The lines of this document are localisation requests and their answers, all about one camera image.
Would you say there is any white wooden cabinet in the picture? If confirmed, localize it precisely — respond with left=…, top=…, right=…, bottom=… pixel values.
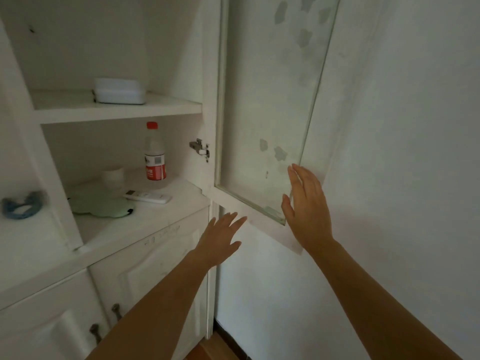
left=0, top=0, right=226, bottom=360

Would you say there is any person's left hand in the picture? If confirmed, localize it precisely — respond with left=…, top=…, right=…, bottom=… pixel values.
left=193, top=212, right=248, bottom=270

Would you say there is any white panelled lower cabinet door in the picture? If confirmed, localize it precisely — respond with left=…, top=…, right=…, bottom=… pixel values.
left=0, top=269, right=113, bottom=360
left=89, top=207, right=211, bottom=360

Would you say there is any white framed glass cabinet door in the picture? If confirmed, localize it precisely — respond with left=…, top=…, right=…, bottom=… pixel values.
left=214, top=0, right=379, bottom=255

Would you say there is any white remote control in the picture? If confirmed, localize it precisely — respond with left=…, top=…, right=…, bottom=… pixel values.
left=123, top=189, right=173, bottom=205

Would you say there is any blue curved object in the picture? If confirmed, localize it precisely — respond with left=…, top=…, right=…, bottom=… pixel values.
left=1, top=190, right=50, bottom=221

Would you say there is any person's left forearm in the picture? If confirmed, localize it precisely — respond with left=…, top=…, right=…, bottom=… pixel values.
left=85, top=251, right=211, bottom=360

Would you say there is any white plastic box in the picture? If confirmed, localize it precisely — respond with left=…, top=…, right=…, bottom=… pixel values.
left=92, top=77, right=147, bottom=106

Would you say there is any small white cup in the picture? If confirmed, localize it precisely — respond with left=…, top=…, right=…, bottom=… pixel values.
left=100, top=167, right=125, bottom=189

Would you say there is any pale green flower-shaped mat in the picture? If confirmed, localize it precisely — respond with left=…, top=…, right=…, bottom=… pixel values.
left=69, top=183, right=137, bottom=218

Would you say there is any metal door hinge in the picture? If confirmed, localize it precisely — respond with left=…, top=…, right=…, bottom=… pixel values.
left=189, top=138, right=211, bottom=162

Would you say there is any red capped plastic bottle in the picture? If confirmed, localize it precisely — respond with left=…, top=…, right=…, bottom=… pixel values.
left=145, top=121, right=167, bottom=181

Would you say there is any person's right forearm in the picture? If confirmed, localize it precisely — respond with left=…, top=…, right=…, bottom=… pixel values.
left=305, top=238, right=464, bottom=360

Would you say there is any person's right hand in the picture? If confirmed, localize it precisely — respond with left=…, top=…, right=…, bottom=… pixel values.
left=281, top=163, right=335, bottom=254

